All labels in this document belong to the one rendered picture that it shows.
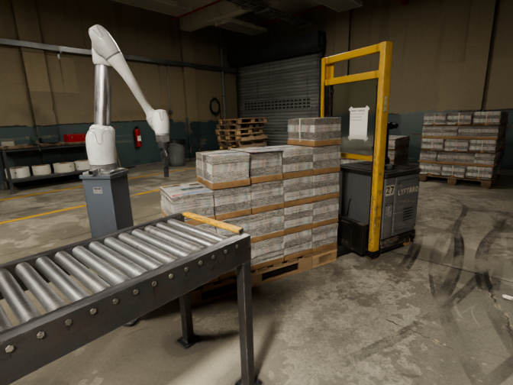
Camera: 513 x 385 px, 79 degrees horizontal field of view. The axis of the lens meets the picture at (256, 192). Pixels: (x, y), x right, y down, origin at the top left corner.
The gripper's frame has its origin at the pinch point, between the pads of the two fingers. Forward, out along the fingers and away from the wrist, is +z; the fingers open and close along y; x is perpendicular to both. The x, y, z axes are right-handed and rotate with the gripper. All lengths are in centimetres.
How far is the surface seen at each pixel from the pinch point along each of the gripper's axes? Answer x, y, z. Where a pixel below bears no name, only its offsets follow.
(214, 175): -27.5, -19.2, 2.6
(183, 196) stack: -5.4, -19.0, 14.3
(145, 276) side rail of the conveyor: 35, -114, 16
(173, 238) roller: 18, -83, 17
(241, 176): -48, -20, 5
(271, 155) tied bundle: -74, -18, -7
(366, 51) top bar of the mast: -169, -17, -85
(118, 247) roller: 40, -80, 17
